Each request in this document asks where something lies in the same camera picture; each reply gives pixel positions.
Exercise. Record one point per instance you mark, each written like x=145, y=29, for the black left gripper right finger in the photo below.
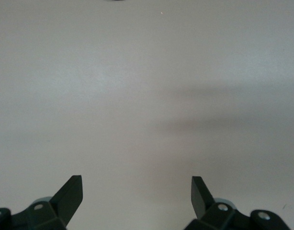
x=202, y=206

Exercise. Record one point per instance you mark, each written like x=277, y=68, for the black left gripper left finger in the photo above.
x=63, y=203

